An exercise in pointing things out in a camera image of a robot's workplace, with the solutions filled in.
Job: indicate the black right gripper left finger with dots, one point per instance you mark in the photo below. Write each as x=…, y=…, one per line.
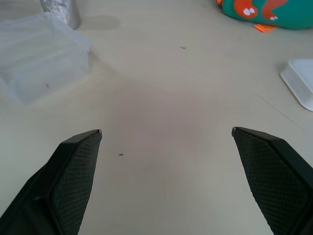
x=61, y=186

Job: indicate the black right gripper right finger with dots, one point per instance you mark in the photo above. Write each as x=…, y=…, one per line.
x=278, y=176

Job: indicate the clear plastic container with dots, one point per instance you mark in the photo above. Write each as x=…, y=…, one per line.
x=36, y=56

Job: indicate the teal dinosaur backpack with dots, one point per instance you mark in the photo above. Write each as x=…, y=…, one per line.
x=288, y=14

